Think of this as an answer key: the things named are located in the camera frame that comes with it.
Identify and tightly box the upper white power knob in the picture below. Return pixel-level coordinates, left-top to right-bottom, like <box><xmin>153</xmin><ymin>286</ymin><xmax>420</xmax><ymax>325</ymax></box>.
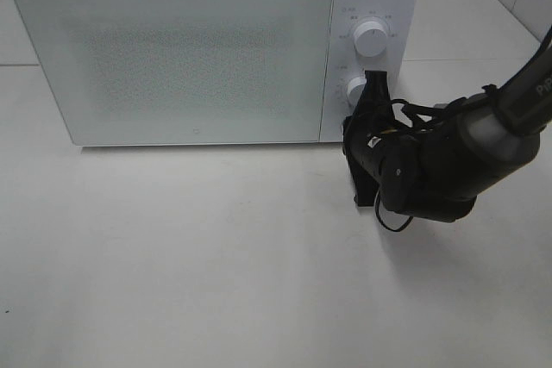
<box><xmin>352</xmin><ymin>17</ymin><xmax>389</xmax><ymax>58</ymax></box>

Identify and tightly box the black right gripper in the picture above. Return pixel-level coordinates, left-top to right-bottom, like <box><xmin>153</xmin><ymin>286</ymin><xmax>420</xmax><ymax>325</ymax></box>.
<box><xmin>343</xmin><ymin>71</ymin><xmax>417</xmax><ymax>207</ymax></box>

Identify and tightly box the white microwave door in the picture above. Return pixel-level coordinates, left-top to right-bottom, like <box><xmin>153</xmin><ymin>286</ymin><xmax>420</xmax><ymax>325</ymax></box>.
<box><xmin>15</xmin><ymin>0</ymin><xmax>331</xmax><ymax>147</ymax></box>

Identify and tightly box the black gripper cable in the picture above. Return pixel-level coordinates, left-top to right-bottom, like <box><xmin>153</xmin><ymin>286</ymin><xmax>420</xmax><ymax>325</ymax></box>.
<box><xmin>370</xmin><ymin>25</ymin><xmax>552</xmax><ymax>234</ymax></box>

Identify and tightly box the white timer knob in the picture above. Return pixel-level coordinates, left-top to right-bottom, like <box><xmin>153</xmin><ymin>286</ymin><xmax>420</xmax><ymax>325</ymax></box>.
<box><xmin>346</xmin><ymin>77</ymin><xmax>367</xmax><ymax>108</ymax></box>

